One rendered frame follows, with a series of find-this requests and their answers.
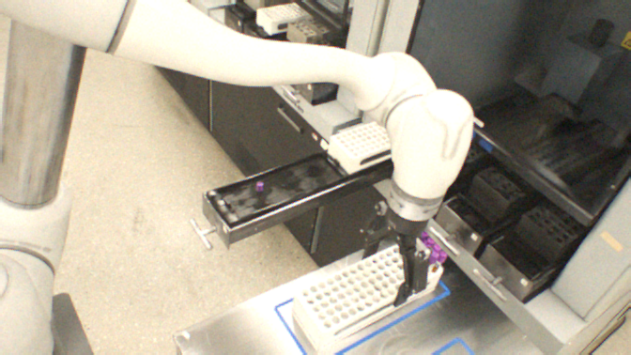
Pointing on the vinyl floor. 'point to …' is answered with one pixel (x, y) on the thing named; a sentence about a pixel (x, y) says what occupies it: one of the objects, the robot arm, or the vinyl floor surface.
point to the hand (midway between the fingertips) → (385, 276)
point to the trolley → (438, 307)
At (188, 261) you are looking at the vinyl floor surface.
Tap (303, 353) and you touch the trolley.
